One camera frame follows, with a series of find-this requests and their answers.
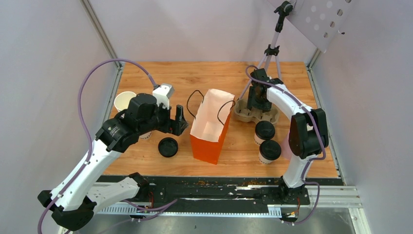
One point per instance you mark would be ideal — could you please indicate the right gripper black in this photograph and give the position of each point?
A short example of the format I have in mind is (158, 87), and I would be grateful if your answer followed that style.
(265, 106)

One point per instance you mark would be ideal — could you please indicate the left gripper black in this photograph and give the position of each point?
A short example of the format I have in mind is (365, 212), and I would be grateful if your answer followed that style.
(175, 126)

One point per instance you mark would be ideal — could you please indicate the orange paper bag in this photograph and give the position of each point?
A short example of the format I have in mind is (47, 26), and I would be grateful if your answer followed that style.
(210, 124)

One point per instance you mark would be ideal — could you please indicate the black coffee cup lid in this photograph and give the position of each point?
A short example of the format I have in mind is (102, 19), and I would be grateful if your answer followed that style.
(270, 149)

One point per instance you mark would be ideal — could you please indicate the white paper coffee cup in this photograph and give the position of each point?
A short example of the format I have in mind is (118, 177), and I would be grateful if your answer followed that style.
(264, 160)

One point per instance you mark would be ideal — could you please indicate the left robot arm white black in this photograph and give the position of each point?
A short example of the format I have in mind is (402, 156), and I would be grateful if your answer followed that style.
(73, 203)

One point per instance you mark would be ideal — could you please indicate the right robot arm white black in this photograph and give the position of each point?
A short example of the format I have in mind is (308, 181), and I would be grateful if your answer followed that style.
(308, 133)

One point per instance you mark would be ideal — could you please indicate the brown cardboard cup carrier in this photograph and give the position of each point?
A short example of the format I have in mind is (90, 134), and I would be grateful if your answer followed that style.
(243, 114)

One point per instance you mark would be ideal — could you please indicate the stack of white paper cups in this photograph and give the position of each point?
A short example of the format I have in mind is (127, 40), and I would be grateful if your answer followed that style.
(136, 110)

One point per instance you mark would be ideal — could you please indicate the pink holder with white straws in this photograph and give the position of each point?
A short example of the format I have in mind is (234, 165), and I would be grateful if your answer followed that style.
(286, 151)

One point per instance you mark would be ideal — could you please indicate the perforated grey metal panel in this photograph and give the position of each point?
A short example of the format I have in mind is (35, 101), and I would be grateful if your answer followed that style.
(318, 20)

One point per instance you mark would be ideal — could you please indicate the silver camera tripod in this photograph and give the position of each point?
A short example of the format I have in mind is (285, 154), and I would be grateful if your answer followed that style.
(274, 42)

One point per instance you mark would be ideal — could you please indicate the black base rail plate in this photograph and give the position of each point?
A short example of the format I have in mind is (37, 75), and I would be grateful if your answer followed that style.
(219, 194)

